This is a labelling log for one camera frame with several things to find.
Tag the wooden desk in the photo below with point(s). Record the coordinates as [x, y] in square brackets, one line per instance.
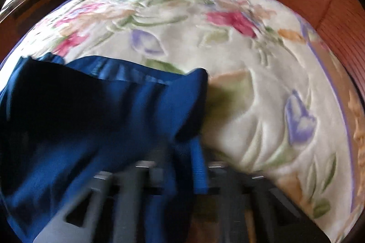
[40, 7]

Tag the floral blanket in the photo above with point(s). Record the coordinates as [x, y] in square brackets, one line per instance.
[214, 60]

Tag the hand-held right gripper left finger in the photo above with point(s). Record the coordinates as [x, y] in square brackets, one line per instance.
[128, 197]

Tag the blue coat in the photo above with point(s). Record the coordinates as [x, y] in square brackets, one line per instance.
[99, 117]

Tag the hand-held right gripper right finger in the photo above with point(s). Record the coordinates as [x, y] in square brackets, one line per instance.
[228, 203]

